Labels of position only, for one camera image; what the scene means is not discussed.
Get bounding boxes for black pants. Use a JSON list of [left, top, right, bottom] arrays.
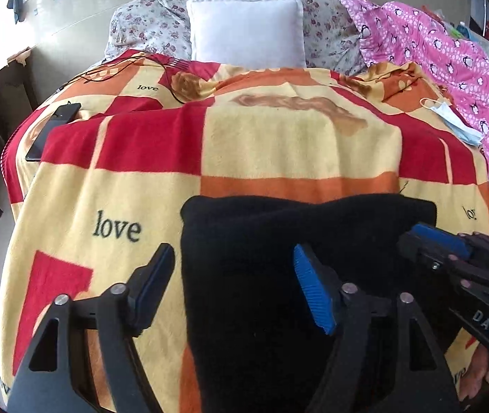
[[181, 194, 459, 412]]

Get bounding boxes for right hand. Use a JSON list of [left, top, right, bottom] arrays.
[[458, 344, 489, 401]]

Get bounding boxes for blue white face mask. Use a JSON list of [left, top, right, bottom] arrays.
[[420, 98, 483, 147]]

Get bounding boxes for pink penguin print blanket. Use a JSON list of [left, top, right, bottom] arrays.
[[341, 0, 489, 168]]

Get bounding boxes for red yellow checkered love blanket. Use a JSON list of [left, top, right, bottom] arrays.
[[0, 51, 489, 412]]

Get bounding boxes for black smartphone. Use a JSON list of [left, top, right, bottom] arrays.
[[24, 102, 83, 163]]

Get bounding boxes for white square pillow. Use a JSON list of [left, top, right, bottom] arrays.
[[186, 0, 306, 70]]

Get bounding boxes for floral grey quilt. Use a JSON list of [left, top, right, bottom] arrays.
[[104, 0, 366, 76]]

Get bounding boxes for dark garment on wall hook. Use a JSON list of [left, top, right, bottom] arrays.
[[6, 0, 24, 24]]

